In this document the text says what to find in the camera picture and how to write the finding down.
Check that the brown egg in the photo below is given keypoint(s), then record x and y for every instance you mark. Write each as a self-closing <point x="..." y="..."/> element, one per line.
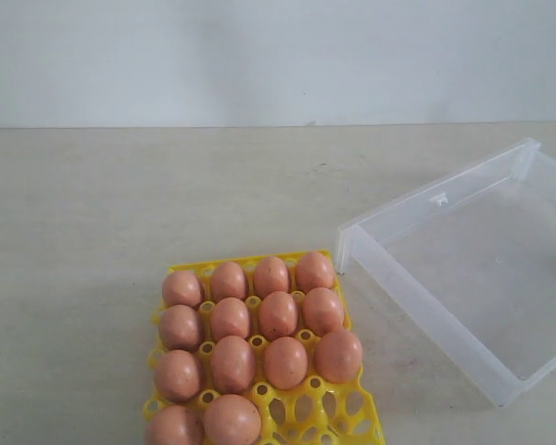
<point x="178" y="376"/>
<point x="232" y="419"/>
<point x="314" y="270"/>
<point x="323" y="311"/>
<point x="180" y="328"/>
<point x="338" y="356"/>
<point x="278" y="315"/>
<point x="233" y="365"/>
<point x="228" y="280"/>
<point x="182" y="288"/>
<point x="230" y="317"/>
<point x="285" y="363"/>
<point x="175" y="425"/>

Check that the brown egg front bottom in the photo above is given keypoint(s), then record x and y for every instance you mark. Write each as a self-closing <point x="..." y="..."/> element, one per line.
<point x="232" y="419"/>

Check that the yellow plastic egg tray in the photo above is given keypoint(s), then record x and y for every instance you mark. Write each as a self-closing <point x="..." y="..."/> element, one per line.
<point x="314" y="412"/>

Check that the clear plastic bin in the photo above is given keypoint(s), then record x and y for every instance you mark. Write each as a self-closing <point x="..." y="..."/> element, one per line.
<point x="471" y="259"/>

